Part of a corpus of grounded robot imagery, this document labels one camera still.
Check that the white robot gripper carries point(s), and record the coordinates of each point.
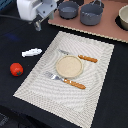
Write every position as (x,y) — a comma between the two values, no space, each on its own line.
(36,11)

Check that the grey frying pan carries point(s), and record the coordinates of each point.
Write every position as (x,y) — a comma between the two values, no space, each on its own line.
(68,9)

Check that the white toy fish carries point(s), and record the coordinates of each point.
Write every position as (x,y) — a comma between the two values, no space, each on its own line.
(31,52)

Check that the red toy sausage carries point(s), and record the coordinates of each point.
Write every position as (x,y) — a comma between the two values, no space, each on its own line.
(16,69)

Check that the grey pot on stove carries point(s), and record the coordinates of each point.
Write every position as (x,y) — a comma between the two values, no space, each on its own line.
(90,14)

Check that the pink toy stove top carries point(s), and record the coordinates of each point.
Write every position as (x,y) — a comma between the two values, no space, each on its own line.
(107,27)

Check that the beige round plate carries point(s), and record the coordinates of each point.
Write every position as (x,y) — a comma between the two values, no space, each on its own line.
(69,66)

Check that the white woven placemat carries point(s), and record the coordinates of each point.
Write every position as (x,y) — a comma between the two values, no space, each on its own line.
(70,103)

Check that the beige bowl at right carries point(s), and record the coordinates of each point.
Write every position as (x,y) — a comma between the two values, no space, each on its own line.
(123,14)

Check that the knife with wooden handle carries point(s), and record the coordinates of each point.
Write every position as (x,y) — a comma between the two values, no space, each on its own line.
(80,56)

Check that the fork with wooden handle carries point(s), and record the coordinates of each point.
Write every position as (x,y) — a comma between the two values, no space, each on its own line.
(67,81)

